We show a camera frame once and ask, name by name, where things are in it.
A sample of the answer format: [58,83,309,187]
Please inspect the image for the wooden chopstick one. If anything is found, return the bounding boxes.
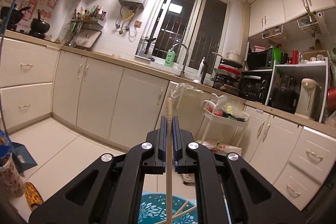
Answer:
[174,200,189,216]

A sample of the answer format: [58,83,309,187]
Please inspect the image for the wooden chopstick four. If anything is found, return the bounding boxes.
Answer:
[166,98,173,224]

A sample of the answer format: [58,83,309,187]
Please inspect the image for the wooden chopstick two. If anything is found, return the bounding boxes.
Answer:
[155,206,197,224]

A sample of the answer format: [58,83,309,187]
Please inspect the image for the chrome kitchen faucet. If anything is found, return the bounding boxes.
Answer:
[171,43,189,78]

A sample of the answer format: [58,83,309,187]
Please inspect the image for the blue perforated plastic basket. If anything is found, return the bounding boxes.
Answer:
[137,191,199,224]

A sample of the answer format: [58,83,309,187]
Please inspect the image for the white rolling cart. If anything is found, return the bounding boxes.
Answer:
[197,93,250,153]

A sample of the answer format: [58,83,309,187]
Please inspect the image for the yellow patterned slipper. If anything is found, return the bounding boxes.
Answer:
[23,181,44,211]

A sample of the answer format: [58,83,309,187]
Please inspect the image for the blue cardboard box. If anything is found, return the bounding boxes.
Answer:
[12,142,38,173]

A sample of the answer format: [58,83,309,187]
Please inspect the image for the white plastic bag on door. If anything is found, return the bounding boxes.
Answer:
[171,83,204,110]

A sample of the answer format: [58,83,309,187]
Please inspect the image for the black toaster oven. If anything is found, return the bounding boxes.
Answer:
[238,69,272,104]

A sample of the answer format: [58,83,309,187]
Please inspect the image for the blue white shopping bag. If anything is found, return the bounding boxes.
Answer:
[0,130,12,166]

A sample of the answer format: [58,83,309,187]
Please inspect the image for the white electric kettle pot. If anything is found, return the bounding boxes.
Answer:
[295,78,321,120]

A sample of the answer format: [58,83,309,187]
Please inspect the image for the black microwave oven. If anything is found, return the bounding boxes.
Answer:
[247,47,274,70]

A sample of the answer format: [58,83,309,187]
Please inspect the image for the white metal counter rack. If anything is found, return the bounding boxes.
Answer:
[265,60,330,122]

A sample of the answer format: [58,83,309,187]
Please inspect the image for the green soap bottle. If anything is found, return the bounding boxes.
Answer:
[164,48,175,68]

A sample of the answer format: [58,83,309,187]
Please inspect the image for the black wok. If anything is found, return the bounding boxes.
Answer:
[29,9,50,39]

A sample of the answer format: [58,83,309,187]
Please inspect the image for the black kettle on stove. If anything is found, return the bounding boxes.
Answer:
[1,4,31,31]

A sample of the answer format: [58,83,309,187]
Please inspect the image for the wall spice rack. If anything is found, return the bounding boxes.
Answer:
[70,5,107,32]

